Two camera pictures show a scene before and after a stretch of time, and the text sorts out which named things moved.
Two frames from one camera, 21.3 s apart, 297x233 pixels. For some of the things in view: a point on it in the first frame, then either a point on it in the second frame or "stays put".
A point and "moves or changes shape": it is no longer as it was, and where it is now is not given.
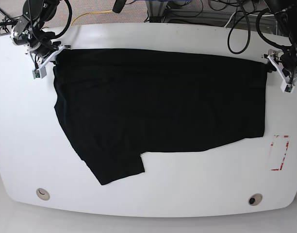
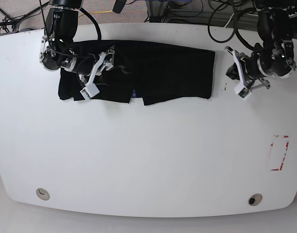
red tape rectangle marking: x=283 y=160 stays put
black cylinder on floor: x=118 y=6 stays put
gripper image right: x=288 y=63 -> x=279 y=61
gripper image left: x=42 y=44 -> x=52 y=58
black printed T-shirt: x=117 y=103 moves or changes shape
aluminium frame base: x=156 y=10 stays put
